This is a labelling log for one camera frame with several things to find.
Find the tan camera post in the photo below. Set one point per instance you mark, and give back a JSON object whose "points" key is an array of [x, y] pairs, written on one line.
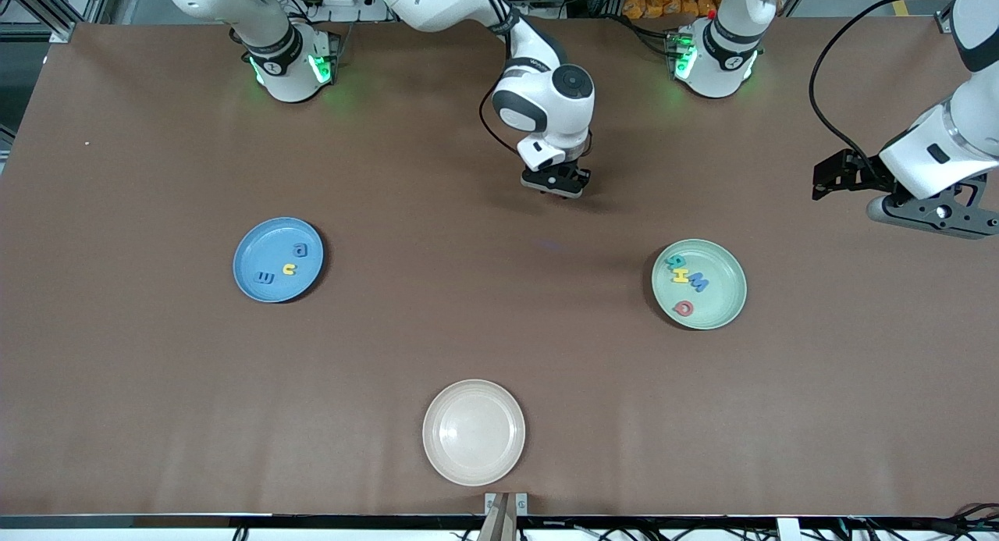
{"points": [[499, 525]]}

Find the aluminium frame profile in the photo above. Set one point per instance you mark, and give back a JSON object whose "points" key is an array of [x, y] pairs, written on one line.
{"points": [[39, 2], [948, 18]]}

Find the green plate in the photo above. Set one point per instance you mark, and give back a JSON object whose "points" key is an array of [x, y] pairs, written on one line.
{"points": [[722, 307]]}

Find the metal mounting bracket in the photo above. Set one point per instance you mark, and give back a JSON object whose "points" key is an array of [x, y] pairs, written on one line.
{"points": [[489, 502]]}

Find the blue uppercase foam letter M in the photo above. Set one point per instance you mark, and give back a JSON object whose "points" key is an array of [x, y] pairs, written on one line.
{"points": [[700, 284]]}

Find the teal foam letter R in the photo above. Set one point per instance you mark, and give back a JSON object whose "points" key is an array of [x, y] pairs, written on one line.
{"points": [[676, 260]]}

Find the blue foam letter a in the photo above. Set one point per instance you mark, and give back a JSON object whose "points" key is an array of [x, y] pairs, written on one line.
{"points": [[296, 250]]}

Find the red foam letter Q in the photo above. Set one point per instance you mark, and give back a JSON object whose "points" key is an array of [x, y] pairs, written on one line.
{"points": [[677, 308]]}

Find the yellow foam letter H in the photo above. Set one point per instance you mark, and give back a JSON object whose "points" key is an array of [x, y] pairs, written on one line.
{"points": [[680, 275]]}

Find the blue lowercase foam letter m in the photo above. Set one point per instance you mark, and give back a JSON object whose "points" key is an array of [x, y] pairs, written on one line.
{"points": [[266, 278]]}

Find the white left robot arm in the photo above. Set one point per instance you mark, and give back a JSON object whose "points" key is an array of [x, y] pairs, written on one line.
{"points": [[936, 158]]}

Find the blue plate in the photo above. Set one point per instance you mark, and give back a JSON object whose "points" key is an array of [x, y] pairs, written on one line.
{"points": [[265, 244]]}

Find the brown table cover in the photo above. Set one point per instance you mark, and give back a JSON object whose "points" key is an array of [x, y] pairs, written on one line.
{"points": [[499, 354]]}

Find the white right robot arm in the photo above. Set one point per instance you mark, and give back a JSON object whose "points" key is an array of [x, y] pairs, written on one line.
{"points": [[437, 2]]}

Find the cream plate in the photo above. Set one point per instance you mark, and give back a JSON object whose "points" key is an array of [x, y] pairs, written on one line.
{"points": [[474, 432]]}

